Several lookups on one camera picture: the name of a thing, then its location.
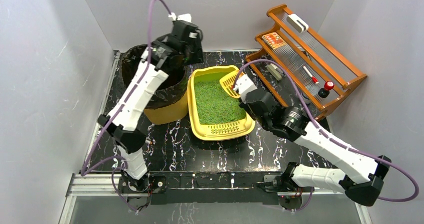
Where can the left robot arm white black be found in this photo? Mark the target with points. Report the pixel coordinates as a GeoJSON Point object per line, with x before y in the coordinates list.
{"type": "Point", "coordinates": [159, 61]}

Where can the yellow trash bin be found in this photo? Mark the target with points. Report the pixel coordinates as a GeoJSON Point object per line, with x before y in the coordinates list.
{"type": "Point", "coordinates": [169, 113]}

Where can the yellow litter box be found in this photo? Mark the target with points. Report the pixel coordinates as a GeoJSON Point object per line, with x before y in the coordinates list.
{"type": "Point", "coordinates": [216, 132]}

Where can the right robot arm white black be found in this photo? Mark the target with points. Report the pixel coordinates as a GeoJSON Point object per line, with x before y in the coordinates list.
{"type": "Point", "coordinates": [360, 178]}

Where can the red capped marker on shelf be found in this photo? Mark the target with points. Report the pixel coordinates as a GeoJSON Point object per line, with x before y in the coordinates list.
{"type": "Point", "coordinates": [312, 77]}

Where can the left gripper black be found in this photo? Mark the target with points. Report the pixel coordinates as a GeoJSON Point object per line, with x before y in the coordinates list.
{"type": "Point", "coordinates": [193, 54]}

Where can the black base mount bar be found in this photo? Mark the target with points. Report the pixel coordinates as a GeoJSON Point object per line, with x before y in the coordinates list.
{"type": "Point", "coordinates": [161, 188]}

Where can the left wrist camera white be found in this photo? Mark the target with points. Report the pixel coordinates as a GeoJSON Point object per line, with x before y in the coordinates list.
{"type": "Point", "coordinates": [184, 17]}

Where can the green cat litter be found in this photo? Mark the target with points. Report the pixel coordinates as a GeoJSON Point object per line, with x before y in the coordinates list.
{"type": "Point", "coordinates": [213, 104]}

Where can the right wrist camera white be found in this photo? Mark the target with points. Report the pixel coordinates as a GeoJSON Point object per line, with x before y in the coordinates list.
{"type": "Point", "coordinates": [243, 86]}

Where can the red black stamp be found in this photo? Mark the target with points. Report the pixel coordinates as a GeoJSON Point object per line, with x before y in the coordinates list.
{"type": "Point", "coordinates": [325, 91]}

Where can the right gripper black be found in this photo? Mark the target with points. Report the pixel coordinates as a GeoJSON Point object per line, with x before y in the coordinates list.
{"type": "Point", "coordinates": [249, 100]}

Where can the grey white stapler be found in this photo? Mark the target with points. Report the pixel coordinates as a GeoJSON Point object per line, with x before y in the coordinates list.
{"type": "Point", "coordinates": [275, 71]}

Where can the small blue white jar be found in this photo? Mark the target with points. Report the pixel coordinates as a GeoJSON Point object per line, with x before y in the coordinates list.
{"type": "Point", "coordinates": [306, 99]}

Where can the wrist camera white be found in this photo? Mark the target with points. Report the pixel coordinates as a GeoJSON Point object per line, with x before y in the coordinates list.
{"type": "Point", "coordinates": [243, 86]}
{"type": "Point", "coordinates": [184, 17]}

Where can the orange card packet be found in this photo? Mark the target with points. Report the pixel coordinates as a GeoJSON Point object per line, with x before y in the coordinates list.
{"type": "Point", "coordinates": [274, 40]}

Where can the black trash bag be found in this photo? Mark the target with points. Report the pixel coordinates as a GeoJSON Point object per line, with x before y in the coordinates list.
{"type": "Point", "coordinates": [171, 91]}

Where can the orange litter scoop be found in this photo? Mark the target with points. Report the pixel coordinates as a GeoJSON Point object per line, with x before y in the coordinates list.
{"type": "Point", "coordinates": [227, 83]}

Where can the wooden shelf rack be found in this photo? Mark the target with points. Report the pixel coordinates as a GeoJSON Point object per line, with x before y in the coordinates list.
{"type": "Point", "coordinates": [310, 49]}

